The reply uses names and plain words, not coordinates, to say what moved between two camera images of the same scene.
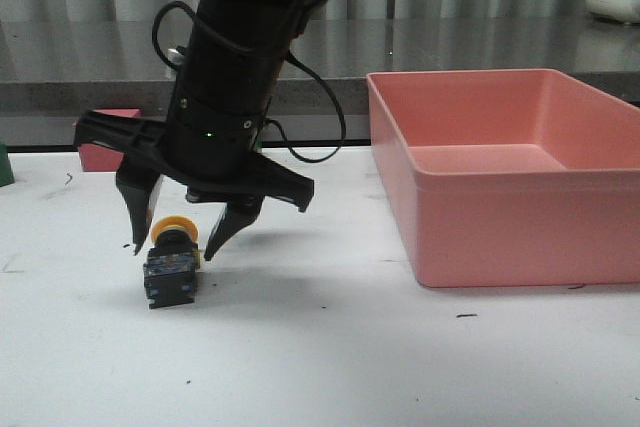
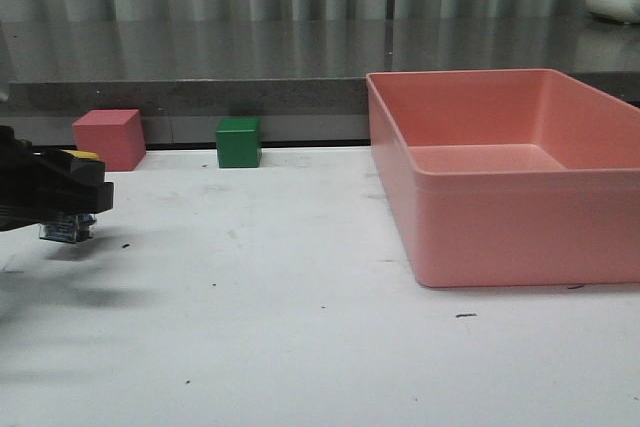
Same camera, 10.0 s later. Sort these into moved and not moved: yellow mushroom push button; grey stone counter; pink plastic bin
Moved: yellow mushroom push button
Not moved: pink plastic bin; grey stone counter
